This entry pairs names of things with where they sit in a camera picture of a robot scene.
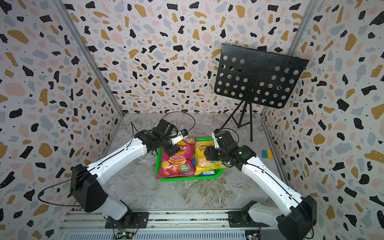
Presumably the blue potato chips bag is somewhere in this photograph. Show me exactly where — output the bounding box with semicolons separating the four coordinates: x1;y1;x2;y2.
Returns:
198;170;216;177

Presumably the yellow potato chips bag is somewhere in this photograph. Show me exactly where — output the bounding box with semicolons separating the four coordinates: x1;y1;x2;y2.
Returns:
195;138;226;176

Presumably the magenta potato chips bag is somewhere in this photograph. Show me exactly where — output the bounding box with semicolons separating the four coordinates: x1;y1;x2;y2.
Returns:
156;138;196;179

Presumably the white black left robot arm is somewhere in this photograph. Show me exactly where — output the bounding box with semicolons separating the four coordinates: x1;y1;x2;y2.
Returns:
71;129;188;223

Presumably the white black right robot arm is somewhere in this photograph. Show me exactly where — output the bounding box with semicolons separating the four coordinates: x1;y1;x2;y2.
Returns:
204;146;318;240

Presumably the green plastic mesh basket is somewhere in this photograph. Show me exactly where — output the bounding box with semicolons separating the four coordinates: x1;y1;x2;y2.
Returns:
156;152;223;182

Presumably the blue yellow sponge block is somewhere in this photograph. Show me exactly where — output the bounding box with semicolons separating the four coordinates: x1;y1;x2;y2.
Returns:
262;150;274;159

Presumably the black perforated music stand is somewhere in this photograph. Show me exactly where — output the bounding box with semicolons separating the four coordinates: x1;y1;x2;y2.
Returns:
214;44;309;128

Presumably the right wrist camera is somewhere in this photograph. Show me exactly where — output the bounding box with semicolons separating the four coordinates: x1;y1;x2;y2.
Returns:
212;129;235;149

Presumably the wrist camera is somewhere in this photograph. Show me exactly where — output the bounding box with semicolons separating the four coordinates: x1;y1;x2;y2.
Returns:
153;119;188;143
212;129;235;149

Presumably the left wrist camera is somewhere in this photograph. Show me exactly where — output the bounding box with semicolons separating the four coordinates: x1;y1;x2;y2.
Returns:
153;119;188;143

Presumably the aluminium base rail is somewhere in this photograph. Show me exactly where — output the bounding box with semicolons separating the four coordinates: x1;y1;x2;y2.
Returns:
58;209;284;240

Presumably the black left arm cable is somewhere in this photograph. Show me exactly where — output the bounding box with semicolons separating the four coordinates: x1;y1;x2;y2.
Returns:
37;170;91;208

